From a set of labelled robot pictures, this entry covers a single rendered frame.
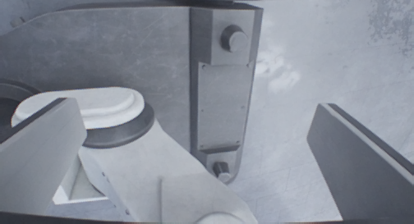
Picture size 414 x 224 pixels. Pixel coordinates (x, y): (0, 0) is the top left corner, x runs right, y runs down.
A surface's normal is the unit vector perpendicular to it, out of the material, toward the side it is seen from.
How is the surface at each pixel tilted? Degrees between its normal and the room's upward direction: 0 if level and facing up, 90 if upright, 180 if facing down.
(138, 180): 90
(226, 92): 0
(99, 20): 0
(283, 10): 0
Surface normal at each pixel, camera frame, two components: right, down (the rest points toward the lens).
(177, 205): -0.06, -0.99
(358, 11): 0.21, 0.51
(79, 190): 0.03, -0.86
